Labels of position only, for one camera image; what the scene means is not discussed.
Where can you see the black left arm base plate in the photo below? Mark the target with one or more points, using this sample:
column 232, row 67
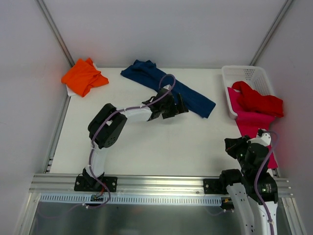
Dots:
column 110, row 183

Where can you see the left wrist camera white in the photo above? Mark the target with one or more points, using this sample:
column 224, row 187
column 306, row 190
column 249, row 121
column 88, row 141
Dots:
column 168, row 86

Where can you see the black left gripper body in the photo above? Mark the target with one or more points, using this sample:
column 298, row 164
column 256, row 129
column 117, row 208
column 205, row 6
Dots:
column 174, row 106

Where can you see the left corner metal profile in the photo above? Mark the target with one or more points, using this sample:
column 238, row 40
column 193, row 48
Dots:
column 55, row 31

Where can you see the orange folded t shirt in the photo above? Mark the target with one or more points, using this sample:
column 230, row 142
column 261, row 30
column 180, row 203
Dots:
column 83, row 77

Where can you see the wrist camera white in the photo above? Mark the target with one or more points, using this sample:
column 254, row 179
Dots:
column 262, row 138
column 168, row 86

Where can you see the white slotted cable duct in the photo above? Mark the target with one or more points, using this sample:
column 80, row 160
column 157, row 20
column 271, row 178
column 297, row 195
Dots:
column 132, row 199

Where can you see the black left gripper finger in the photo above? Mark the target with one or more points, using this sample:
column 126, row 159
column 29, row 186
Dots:
column 176, row 110
column 180, row 103

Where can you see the red t shirt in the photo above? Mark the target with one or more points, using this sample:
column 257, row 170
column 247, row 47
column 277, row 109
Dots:
column 252, row 101

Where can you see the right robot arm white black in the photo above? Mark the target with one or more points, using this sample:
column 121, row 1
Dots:
column 253, row 191

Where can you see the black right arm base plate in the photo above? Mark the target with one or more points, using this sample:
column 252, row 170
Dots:
column 214, row 186

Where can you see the blue printed t shirt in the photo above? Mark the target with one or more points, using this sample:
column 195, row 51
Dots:
column 147, row 74

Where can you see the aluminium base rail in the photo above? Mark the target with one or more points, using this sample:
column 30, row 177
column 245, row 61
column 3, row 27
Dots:
column 126, row 184

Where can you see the white plastic basket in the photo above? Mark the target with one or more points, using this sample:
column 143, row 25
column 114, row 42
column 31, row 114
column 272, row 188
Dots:
column 255, row 77

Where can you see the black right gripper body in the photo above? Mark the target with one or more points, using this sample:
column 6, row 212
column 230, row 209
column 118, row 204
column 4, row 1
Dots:
column 233, row 146

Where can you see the corner metal profile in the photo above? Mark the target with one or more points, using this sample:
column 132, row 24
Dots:
column 55, row 31
column 271, row 31

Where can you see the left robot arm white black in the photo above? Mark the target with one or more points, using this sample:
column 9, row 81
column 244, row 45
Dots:
column 107, row 125

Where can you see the pink t shirt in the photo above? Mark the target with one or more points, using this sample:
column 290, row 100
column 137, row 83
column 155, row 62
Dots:
column 248, row 122

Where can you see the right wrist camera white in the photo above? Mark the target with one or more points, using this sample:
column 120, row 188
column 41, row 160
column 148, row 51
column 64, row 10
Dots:
column 262, row 138

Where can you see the right corner metal profile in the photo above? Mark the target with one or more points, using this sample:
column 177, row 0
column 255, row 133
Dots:
column 271, row 31

